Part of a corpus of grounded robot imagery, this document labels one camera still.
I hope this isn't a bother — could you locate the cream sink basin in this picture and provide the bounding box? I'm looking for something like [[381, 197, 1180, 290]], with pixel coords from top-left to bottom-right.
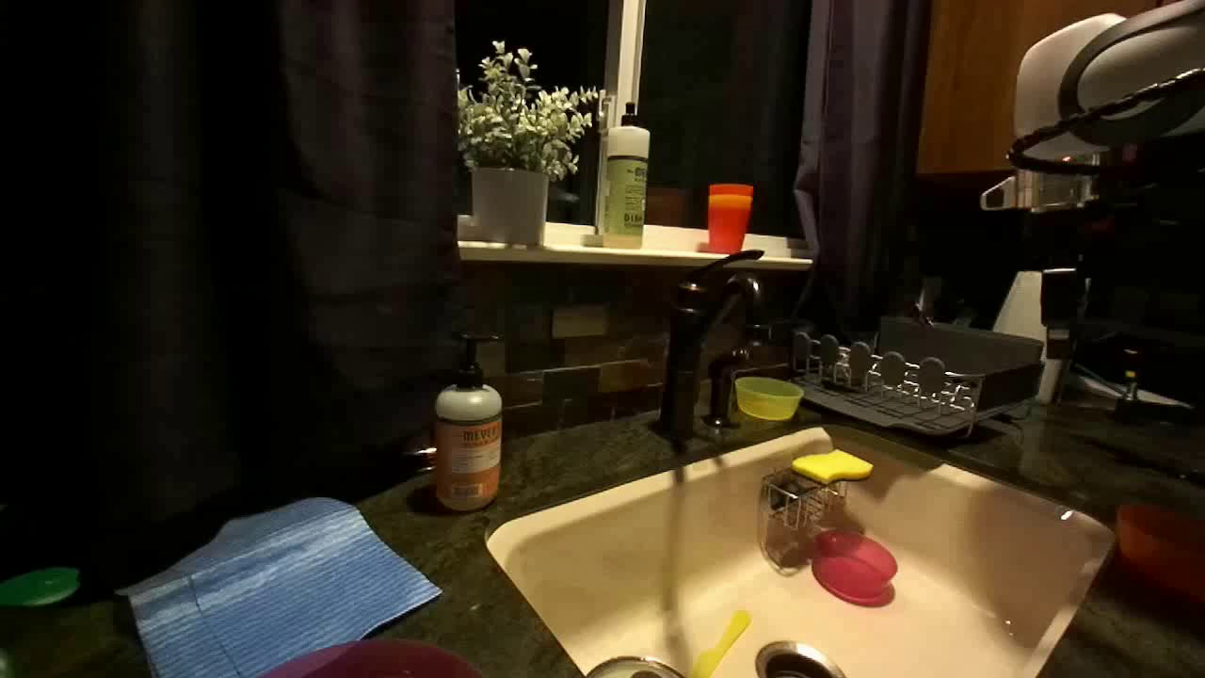
[[481, 421, 1119, 678]]

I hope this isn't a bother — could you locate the dark bronze faucet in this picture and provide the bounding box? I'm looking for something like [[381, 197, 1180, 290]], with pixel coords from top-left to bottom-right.
[[654, 246, 773, 458]]

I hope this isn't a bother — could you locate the narrow purple curtain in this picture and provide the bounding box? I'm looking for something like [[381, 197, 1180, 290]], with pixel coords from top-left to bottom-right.
[[792, 0, 933, 341]]

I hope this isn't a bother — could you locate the soap pump bottle orange label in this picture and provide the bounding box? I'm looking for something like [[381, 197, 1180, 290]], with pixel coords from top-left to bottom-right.
[[428, 333, 509, 514]]

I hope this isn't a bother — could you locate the white window frame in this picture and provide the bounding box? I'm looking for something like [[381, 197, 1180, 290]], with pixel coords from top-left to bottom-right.
[[606, 0, 652, 128]]

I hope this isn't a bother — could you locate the yellow plastic utensil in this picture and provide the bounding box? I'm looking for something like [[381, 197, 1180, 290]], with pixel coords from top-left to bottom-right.
[[684, 607, 757, 678]]

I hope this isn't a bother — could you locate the wide dark curtain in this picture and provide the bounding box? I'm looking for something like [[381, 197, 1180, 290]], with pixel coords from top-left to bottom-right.
[[0, 0, 462, 593]]

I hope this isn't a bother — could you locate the white paper towel roll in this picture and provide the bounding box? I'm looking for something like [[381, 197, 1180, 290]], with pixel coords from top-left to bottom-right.
[[996, 264, 1055, 406]]

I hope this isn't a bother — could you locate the green dish soap bottle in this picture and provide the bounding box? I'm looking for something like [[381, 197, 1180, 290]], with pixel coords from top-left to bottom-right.
[[590, 100, 654, 253]]

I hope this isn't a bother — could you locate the white window sill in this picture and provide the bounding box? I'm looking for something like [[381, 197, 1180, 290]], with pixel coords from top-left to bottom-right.
[[455, 214, 819, 273]]

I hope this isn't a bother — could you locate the pink bowl in sink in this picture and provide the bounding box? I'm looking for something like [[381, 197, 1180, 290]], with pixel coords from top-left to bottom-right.
[[811, 526, 901, 611]]

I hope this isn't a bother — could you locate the small yellow bowl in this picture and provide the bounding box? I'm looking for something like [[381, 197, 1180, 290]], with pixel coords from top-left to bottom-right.
[[731, 372, 811, 425]]

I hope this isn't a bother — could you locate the green plastic lid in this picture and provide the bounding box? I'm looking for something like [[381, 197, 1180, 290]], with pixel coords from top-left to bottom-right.
[[0, 566, 82, 612]]

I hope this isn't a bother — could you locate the potted plant white pot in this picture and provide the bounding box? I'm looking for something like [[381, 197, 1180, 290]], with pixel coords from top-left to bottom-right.
[[452, 38, 609, 253]]

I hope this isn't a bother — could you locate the metal sponge caddy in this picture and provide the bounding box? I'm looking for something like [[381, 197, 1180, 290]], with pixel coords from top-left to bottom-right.
[[757, 467, 852, 576]]

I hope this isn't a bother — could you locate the yellow sponge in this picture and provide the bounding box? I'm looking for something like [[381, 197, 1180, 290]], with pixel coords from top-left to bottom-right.
[[786, 449, 879, 484]]

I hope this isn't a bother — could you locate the grey dish rack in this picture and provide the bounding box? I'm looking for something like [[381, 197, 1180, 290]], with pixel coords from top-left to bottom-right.
[[786, 312, 1046, 439]]

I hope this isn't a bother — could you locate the purple plastic bowl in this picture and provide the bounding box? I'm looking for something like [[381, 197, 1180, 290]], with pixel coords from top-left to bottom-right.
[[259, 635, 487, 678]]

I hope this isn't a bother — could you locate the orange plastic cup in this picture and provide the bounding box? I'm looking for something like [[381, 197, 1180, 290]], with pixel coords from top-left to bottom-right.
[[702, 182, 757, 254]]

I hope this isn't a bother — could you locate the blue dish cloth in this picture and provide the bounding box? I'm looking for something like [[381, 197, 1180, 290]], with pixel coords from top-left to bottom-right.
[[117, 492, 445, 678]]

